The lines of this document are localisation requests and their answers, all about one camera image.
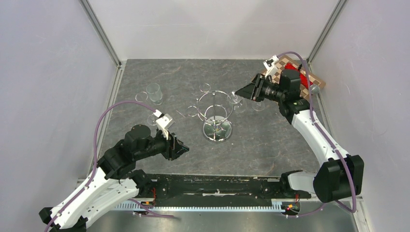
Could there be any white cable duct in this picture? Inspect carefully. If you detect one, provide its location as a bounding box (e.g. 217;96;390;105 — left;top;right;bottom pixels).
112;201;285;213

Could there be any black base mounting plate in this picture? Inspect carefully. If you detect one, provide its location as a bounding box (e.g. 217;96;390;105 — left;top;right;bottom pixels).
137;174;312;207

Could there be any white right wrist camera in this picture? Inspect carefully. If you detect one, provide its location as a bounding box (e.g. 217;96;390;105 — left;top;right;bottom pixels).
263;55;279;78

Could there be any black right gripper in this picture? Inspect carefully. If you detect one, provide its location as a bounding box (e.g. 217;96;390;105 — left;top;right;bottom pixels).
235;73;286;103

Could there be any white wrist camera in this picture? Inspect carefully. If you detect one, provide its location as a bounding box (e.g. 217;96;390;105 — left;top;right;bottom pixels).
263;55;279;78
153;109;174;140

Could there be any chrome wine glass rack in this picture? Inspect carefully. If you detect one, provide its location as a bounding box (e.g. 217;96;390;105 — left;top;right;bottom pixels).
186;83;235;143

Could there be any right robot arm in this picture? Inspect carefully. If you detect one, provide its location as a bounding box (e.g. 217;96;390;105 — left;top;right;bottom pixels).
235;69;364;203

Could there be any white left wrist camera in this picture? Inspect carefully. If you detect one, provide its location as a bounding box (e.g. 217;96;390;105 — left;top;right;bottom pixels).
153;109;174;140

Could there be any red glitter microphone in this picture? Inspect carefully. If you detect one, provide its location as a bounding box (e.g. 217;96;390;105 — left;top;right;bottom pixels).
284;62;320;95

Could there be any aluminium frame rail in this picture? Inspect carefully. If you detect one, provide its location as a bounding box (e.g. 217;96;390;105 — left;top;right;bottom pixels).
79;0;122;67

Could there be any clear wine glass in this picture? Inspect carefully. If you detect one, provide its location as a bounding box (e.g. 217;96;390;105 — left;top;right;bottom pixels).
251;101;266;112
146;83;163;105
135;91;160;126
227;91;247;114

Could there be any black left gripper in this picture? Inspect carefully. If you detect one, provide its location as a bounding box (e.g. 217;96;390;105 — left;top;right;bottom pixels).
135;127;190;160

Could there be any wooden chessboard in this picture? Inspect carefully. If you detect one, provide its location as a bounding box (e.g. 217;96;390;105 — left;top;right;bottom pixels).
263;55;326;100

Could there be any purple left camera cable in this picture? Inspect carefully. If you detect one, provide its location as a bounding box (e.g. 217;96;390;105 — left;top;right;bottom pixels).
43;101;175;232

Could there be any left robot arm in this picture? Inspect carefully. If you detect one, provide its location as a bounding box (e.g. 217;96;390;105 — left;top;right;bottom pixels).
39;125;189;232

